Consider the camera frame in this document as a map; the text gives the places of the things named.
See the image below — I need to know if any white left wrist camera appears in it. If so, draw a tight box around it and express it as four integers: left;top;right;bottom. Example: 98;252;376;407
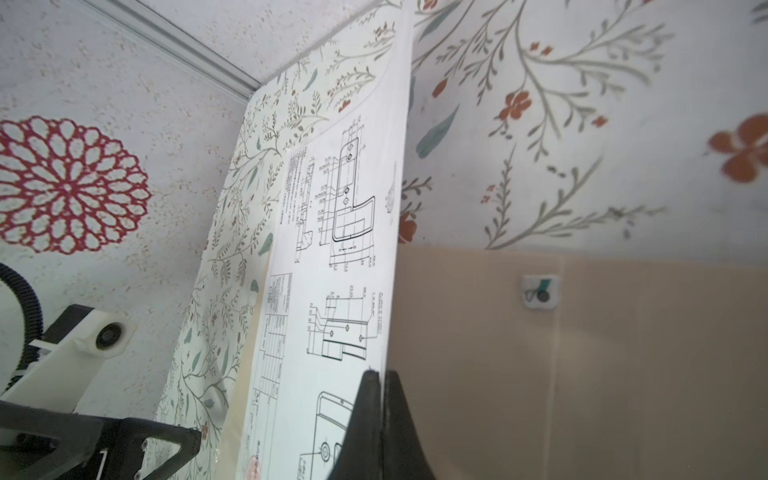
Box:
1;304;136;413

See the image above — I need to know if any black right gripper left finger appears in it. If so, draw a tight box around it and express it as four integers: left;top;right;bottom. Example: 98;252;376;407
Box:
329;370;383;480

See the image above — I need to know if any white technical drawing sheet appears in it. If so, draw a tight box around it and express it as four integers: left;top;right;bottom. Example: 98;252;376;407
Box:
232;5;413;479

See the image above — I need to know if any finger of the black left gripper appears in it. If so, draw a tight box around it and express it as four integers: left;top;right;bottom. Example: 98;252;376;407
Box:
1;401;202;479

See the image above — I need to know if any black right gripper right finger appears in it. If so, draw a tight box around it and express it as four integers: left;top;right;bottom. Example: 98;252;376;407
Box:
382;370;436;480

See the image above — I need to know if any beige manila folder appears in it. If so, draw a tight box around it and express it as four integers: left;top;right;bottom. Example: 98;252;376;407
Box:
215;245;767;479

